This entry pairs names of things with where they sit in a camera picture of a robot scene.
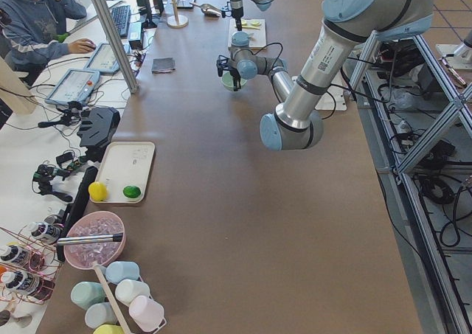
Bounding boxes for light green bowl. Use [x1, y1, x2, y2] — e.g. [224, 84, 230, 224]
[221, 72, 247, 91]

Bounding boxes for teach pendant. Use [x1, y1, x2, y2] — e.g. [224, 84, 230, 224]
[84, 42, 119, 75]
[45, 69, 101, 107]

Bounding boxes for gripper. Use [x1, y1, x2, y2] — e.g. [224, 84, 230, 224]
[232, 7, 244, 31]
[229, 66, 241, 91]

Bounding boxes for person in blue hoodie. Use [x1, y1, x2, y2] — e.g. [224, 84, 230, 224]
[1, 0, 96, 85]

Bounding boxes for copper wire bottle rack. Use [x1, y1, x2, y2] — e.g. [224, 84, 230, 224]
[1, 222, 62, 305]

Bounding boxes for green lime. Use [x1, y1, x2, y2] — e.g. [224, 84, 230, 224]
[122, 185, 142, 199]

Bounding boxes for aluminium frame post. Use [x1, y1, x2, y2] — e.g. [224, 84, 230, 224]
[91, 0, 139, 94]

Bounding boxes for green cup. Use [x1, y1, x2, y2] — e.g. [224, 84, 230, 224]
[70, 282, 105, 310]

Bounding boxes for pale mint cup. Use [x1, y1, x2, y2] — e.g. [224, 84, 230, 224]
[115, 279, 150, 307]

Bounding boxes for wooden mug tree stand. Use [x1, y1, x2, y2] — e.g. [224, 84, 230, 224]
[167, 0, 189, 29]

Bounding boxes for far teach pendant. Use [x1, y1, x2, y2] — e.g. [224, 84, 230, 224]
[84, 42, 119, 75]

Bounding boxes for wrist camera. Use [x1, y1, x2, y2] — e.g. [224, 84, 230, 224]
[216, 55, 229, 77]
[221, 1, 232, 18]

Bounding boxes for grey blue cup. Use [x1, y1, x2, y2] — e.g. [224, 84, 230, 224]
[84, 302, 118, 329]

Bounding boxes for black keyboard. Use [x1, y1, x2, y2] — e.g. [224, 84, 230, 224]
[111, 4, 131, 38]

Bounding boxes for pink cup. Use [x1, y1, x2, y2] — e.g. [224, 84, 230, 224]
[128, 296, 164, 333]

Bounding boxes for near teach pendant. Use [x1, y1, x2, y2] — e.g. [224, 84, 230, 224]
[45, 69, 101, 107]

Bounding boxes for pink bowl with ice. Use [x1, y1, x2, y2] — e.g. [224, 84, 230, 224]
[59, 211, 126, 270]

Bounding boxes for yellow cup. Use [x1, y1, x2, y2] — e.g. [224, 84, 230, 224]
[93, 324, 124, 334]

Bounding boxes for yellow lemon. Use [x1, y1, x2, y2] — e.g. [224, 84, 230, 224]
[88, 181, 108, 202]

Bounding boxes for white cup rack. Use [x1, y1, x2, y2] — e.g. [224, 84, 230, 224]
[91, 263, 167, 331]

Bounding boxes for metal tongs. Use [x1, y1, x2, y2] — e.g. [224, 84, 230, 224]
[56, 233, 125, 246]

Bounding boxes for bamboo cutting board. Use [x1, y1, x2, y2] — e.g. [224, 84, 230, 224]
[227, 18, 267, 49]

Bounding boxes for metal scoop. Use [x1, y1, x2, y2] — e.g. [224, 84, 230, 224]
[191, 2, 221, 18]

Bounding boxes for beige rabbit tray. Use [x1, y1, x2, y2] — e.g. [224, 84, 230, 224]
[90, 142, 155, 204]

